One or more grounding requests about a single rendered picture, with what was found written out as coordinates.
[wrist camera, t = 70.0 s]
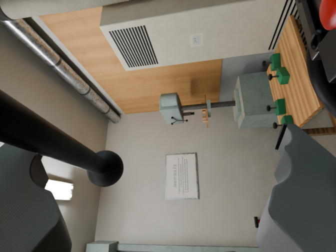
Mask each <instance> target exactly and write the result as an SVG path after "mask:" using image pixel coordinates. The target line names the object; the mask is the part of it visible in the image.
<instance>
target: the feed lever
mask: <svg viewBox="0 0 336 252"><path fill-rule="evenodd" d="M0 142H2V143H5V144H8V145H11V146H14V147H17V148H20V149H23V150H26V151H29V152H34V153H38V154H39V155H41V156H45V157H48V158H51V159H54V160H57V161H60V162H63V163H66V164H69V165H72V166H75V167H78V168H81V169H84V170H86V174H87V177H88V179H89V180H90V181H91V182H92V183H93V184H94V185H96V186H99V187H109V186H111V185H114V184H115V183H116V182H117V181H118V180H119V179H120V178H121V176H122V174H123V171H124V164H123V161H122V159H121V157H120V156H119V155H118V154H117V153H115V152H113V151H110V150H102V151H99V152H97V153H95V152H94V151H92V150H91V149H89V148H88V147H86V146H85V145H83V144H82V143H80V142H79V141H77V140H76V139H74V138H73V137H71V136H70V135H68V134H67V133H65V132H64V131H62V130H61V129H59V128H58V127H56V126H55V125H53V124H52V123H50V122H49V121H47V120H46V119H44V118H43V117H41V116H40V115H38V114H37V113H35V112H34V111H32V110H31V109H29V108H28V107H26V106H25V105H23V104H22V103H20V102H19V101H17V100H16V99H14V98H13V97H11V96H10V95H8V94H7V93H5V92H4V91H2V90H1V89H0Z"/></svg>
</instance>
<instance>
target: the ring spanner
mask: <svg viewBox="0 0 336 252"><path fill-rule="evenodd" d="M301 3H302V6H303V10H304V13H305V16H306V20H307V23H308V26H309V30H310V33H311V39H310V47H311V49H312V50H313V51H314V52H319V49H318V46H319V44H320V42H321V41H322V40H323V38H324V37H325V36H326V35H325V32H324V31H323V30H322V29H319V26H318V23H317V20H316V17H315V14H314V11H313V7H312V4H311V1H310V0H301ZM317 37H318V45H317Z"/></svg>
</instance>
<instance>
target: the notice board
mask: <svg viewBox="0 0 336 252"><path fill-rule="evenodd" d="M165 200H199V187H198V171H197V154H196V152H193V153H174V154H165Z"/></svg>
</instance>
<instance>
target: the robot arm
mask: <svg viewBox="0 0 336 252"><path fill-rule="evenodd" d="M275 149H276V150H278V153H279V155H280V160H279V162H278V165H277V167H276V170H275V172H274V176H275V178H276V180H277V183H278V184H277V185H275V186H274V187H273V188H272V191H271V193H270V196H269V198H268V201H267V203H266V205H265V208H264V210H263V213H262V215H261V218H260V222H259V226H258V230H257V233H256V242H257V245H258V247H259V248H260V249H261V251H262V252H336V157H334V156H333V155H332V154H331V153H330V152H329V151H328V150H327V149H325V148H324V147H323V146H322V145H320V144H319V143H318V142H317V141H316V140H314V139H313V138H312V137H311V136H309V135H308V134H307V133H306V132H304V131H303V130H302V129H301V128H300V127H298V126H297V125H296V124H293V123H283V124H282V126H281V129H280V132H279V136H278V139H277V143H276V147H275ZM42 157H43V156H42V155H39V154H38V152H30V151H27V150H24V149H21V148H18V147H15V146H12V145H9V144H6V143H4V144H3V145H2V146H1V147H0V252H71V249H72V241H71V238H70V235H69V232H68V229H67V225H66V223H65V220H64V218H63V216H62V213H61V211H60V209H59V206H58V204H57V202H56V199H55V197H54V195H53V193H52V192H51V191H50V190H47V189H45V188H46V185H47V183H48V181H49V178H48V175H47V173H46V170H45V168H44V166H43V163H42V161H41V159H42Z"/></svg>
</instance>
